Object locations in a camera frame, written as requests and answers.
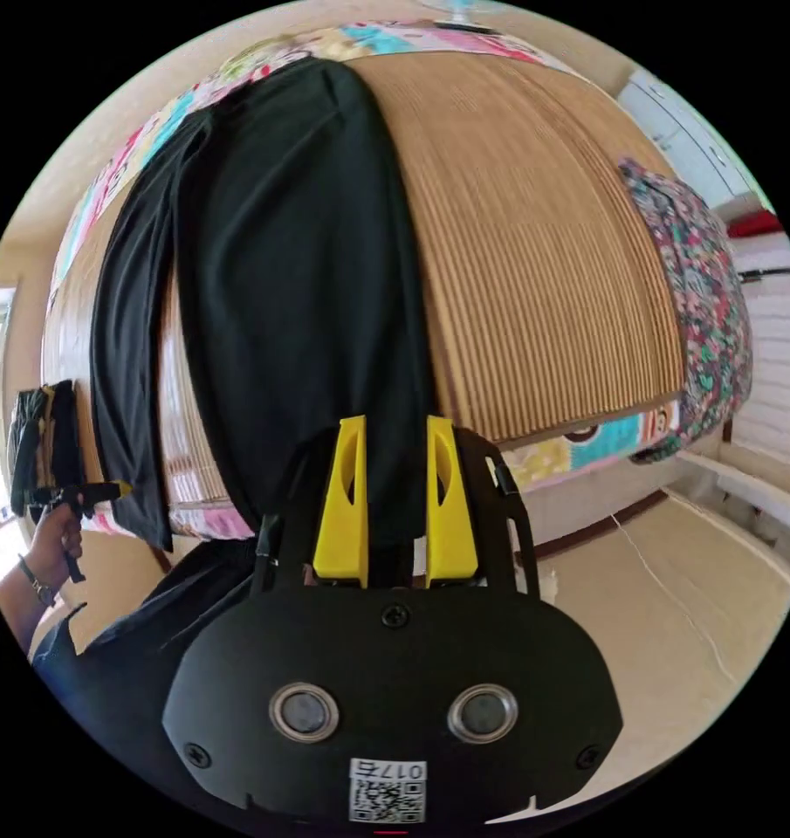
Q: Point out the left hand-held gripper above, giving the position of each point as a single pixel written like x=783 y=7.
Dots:
x=67 y=511

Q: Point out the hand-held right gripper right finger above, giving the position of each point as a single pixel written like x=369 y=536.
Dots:
x=450 y=530

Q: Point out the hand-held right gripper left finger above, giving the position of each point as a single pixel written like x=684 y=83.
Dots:
x=339 y=524

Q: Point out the person's left forearm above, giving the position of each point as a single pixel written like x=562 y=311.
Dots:
x=24 y=602

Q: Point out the black pants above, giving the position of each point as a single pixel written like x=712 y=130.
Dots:
x=290 y=275

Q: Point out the person's left hand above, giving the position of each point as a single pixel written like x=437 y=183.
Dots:
x=57 y=543

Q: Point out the pile of clothes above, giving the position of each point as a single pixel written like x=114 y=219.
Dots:
x=44 y=438

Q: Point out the floral patterned pillow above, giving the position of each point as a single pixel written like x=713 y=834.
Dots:
x=696 y=294

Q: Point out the white cupboard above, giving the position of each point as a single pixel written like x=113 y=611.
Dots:
x=696 y=137

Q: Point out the fan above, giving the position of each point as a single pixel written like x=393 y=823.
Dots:
x=457 y=13

